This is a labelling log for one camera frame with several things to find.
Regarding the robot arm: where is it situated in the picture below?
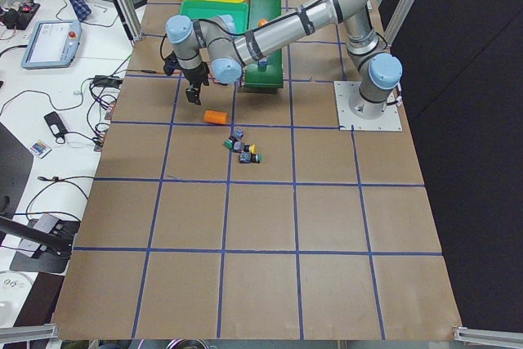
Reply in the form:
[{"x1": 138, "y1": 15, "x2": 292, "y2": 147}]
[{"x1": 163, "y1": 0, "x2": 403, "y2": 120}]

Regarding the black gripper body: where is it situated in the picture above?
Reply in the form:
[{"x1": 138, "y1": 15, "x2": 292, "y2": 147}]
[{"x1": 181, "y1": 63, "x2": 209, "y2": 90}]

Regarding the green tray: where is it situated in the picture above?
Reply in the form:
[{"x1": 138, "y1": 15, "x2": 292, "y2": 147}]
[{"x1": 180, "y1": 0, "x2": 249, "y2": 34}]

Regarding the green conveyor belt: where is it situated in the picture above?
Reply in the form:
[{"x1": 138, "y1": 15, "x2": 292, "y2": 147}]
[{"x1": 242, "y1": 0, "x2": 285, "y2": 92}]

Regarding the plain orange cylinder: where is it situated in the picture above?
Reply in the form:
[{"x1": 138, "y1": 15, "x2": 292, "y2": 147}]
[{"x1": 203, "y1": 110, "x2": 229, "y2": 125}]

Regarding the teach pendant tablet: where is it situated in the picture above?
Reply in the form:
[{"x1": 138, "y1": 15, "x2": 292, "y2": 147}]
[{"x1": 20, "y1": 20, "x2": 82, "y2": 69}]

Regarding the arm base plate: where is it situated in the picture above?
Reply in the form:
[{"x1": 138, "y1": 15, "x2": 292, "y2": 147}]
[{"x1": 333, "y1": 81, "x2": 402, "y2": 132}]

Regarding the green push button lower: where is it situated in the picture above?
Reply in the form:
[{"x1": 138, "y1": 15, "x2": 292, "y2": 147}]
[{"x1": 239, "y1": 152, "x2": 262, "y2": 164}]

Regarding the black switch block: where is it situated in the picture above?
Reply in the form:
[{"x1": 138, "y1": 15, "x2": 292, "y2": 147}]
[{"x1": 233, "y1": 128, "x2": 244, "y2": 140}]

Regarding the green push button upper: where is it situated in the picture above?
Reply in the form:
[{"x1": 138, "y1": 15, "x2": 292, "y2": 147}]
[{"x1": 224, "y1": 140, "x2": 234, "y2": 150}]

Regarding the green push button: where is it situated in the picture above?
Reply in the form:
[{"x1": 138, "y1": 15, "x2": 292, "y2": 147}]
[
  {"x1": 239, "y1": 152, "x2": 262, "y2": 164},
  {"x1": 224, "y1": 140, "x2": 234, "y2": 150}
]

